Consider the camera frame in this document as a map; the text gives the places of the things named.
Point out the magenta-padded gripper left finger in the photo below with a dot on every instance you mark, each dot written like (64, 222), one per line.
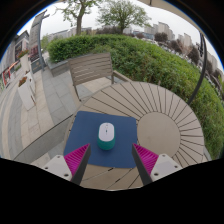
(60, 166)

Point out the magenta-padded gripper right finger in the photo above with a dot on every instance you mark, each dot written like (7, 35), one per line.
(163, 165)

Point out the white and teal computer mouse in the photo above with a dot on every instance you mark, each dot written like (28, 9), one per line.
(106, 135)

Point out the blue rectangular mouse pad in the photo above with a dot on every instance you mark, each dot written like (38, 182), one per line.
(81, 133)

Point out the white planter with flowers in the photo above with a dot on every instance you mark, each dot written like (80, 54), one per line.
(22, 54)
(26, 96)

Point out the grey slatted outdoor chair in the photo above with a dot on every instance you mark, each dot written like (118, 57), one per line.
(90, 66)

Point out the dark curved parasol pole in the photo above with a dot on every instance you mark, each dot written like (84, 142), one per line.
(201, 66)

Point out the green trimmed hedge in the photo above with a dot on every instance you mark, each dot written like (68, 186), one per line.
(150, 60)

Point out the tall grey sign pillar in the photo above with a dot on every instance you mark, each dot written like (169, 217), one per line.
(35, 36)

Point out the distant apartment buildings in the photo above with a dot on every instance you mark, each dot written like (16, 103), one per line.
(163, 28)

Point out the bare-trunked leaning tree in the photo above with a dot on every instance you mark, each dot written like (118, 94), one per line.
(79, 23)

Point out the round leafy green tree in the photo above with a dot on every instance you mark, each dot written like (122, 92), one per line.
(123, 15)

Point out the beige parasol canopy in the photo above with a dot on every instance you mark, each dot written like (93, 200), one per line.
(163, 4)

